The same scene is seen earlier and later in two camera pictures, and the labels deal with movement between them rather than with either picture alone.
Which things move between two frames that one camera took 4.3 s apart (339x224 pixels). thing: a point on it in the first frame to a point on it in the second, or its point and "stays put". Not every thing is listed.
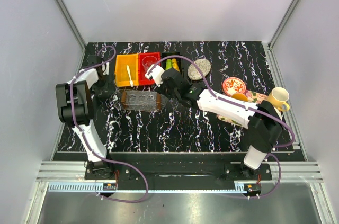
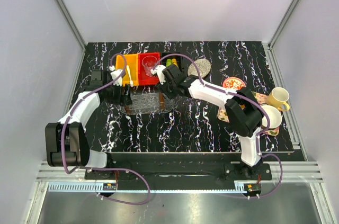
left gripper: [108, 88] to [122, 99]
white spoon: [131, 82] stays put
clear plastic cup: [148, 60] stays put
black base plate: [176, 168] stays put
